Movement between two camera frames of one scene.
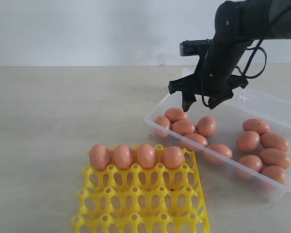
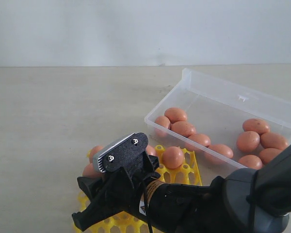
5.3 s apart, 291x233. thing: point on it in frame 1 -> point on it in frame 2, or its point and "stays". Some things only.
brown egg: [162, 126] stays
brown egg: [183, 127] stays
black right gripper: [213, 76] -> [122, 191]
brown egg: [172, 157] stays
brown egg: [206, 125] -> [88, 171]
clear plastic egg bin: [253, 137] stays
